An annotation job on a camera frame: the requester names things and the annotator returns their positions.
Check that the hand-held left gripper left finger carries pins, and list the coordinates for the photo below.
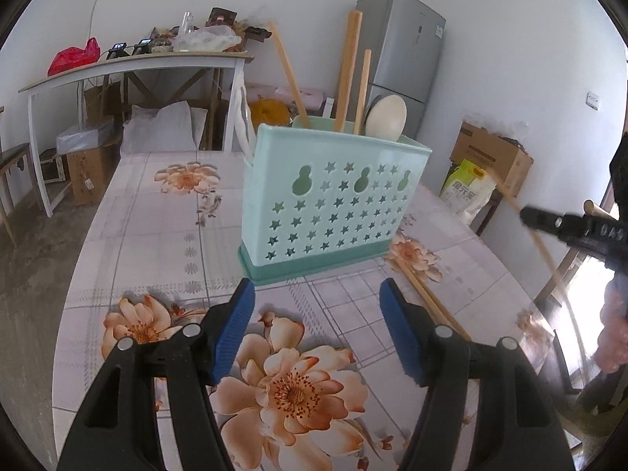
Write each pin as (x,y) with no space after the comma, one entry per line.
(235,324)

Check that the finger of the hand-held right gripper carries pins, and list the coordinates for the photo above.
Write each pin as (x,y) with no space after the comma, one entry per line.
(549,221)

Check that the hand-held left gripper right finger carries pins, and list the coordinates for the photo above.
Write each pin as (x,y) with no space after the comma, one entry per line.
(400,328)

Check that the pile of wooden chopsticks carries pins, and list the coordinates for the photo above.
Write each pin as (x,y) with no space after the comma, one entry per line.
(431,301)

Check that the wooden chopstick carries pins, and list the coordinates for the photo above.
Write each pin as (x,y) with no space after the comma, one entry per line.
(289,78)
(363,88)
(510,201)
(348,68)

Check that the mint green utensil holder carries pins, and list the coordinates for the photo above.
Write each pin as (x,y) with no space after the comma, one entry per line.
(265,167)

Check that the white plastic spoon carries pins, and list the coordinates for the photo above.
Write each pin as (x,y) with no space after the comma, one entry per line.
(387,117)

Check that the person's right hand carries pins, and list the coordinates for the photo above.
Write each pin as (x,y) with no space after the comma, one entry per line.
(613,333)

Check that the dark wooden stool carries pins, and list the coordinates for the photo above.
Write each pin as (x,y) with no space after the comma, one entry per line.
(490,211)

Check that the large cardboard box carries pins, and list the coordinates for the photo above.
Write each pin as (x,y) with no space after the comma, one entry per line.
(490,157)

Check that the white and green rice bag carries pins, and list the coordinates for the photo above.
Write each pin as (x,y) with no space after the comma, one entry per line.
(466,191)

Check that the floral tablecloth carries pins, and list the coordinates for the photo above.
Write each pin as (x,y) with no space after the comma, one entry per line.
(157,235)

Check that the brown cardboard box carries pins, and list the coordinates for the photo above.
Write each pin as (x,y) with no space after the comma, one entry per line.
(91,176)

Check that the white pillow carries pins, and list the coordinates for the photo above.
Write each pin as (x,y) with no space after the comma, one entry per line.
(162,127)

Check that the yellow bag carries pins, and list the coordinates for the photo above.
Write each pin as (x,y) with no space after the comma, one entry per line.
(270,112)

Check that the grey refrigerator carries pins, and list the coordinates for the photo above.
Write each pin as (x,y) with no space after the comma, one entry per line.
(407,49)

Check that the pink padded box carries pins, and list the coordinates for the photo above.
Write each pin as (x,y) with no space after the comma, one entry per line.
(309,95)

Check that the small metal-edged case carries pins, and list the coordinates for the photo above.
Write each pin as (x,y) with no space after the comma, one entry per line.
(51,167)

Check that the plastic covered box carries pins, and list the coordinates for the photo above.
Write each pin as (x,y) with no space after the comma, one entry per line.
(83,135)

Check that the wooden chair with dark seat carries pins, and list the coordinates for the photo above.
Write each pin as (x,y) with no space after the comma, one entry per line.
(14,154)

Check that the white side table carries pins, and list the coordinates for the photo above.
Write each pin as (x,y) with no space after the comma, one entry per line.
(122,66)

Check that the white plastic bag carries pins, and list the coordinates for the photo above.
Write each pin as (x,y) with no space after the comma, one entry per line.
(206,39)

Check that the black device with screen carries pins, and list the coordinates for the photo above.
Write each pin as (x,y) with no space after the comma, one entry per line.
(142,46)
(117,51)

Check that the clear bottle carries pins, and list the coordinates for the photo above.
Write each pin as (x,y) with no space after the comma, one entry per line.
(187,22)

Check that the dark brown gift box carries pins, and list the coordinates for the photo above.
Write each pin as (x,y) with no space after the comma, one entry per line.
(221,17)

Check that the red plastic bag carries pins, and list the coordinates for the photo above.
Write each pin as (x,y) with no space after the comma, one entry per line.
(73,59)

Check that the white wall switch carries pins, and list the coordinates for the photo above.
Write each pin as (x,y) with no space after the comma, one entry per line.
(593,100)

